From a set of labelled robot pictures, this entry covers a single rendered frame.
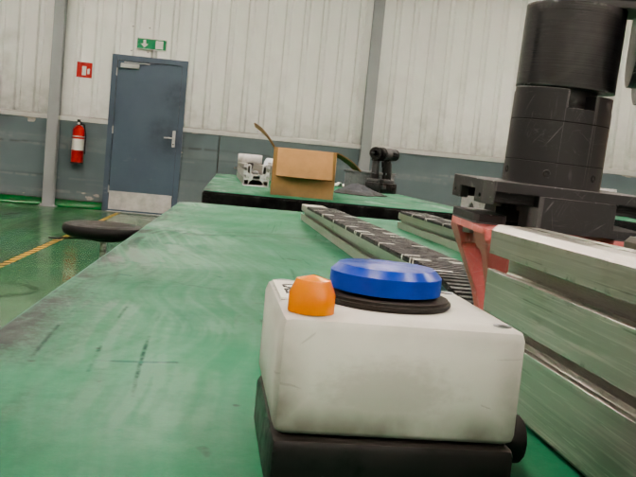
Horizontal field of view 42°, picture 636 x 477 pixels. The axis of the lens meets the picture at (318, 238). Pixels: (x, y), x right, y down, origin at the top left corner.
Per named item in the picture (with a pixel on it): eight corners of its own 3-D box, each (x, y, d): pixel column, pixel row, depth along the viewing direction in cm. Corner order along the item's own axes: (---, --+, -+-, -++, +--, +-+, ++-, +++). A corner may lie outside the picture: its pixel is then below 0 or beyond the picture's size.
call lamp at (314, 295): (285, 305, 27) (289, 269, 27) (330, 309, 27) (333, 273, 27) (290, 313, 26) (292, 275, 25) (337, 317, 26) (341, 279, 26)
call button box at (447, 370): (253, 421, 34) (266, 269, 33) (481, 433, 35) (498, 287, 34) (264, 503, 26) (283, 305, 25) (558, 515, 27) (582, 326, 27)
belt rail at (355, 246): (300, 219, 158) (302, 203, 158) (321, 220, 159) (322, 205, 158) (431, 315, 63) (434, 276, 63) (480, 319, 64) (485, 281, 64)
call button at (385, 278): (320, 304, 32) (325, 252, 31) (421, 311, 32) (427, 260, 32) (335, 325, 28) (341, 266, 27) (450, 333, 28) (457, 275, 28)
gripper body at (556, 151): (652, 231, 47) (674, 101, 46) (483, 213, 46) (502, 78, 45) (598, 218, 54) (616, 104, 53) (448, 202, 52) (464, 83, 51)
